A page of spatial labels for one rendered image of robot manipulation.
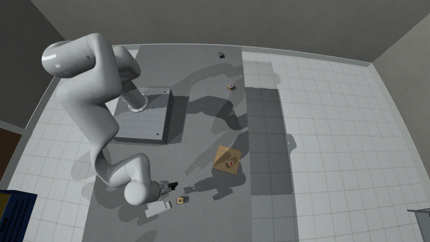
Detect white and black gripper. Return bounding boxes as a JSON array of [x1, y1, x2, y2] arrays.
[[157, 181, 178, 195]]

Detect tan square mat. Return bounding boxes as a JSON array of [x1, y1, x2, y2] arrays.
[[212, 145, 242, 175]]

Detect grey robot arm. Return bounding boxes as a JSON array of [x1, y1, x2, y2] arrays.
[[42, 33, 172, 218]]

